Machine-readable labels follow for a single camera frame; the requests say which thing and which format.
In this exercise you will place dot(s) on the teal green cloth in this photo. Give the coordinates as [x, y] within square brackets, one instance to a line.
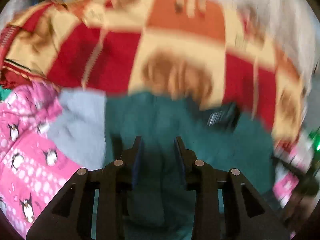
[4, 93]

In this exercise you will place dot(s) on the pink penguin fleece blanket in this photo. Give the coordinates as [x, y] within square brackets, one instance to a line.
[33, 169]

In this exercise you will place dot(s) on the grey fleece sweatshirt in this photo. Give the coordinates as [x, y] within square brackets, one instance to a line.
[79, 131]

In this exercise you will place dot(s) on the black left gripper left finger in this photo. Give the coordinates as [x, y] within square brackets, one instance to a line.
[91, 199]

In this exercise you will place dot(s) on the red cream rose blanket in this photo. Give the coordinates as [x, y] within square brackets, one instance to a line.
[200, 48]

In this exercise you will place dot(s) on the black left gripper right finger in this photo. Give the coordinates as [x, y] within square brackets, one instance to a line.
[227, 206]

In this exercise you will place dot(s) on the dark green puffer jacket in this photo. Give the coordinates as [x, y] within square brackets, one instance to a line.
[159, 205]

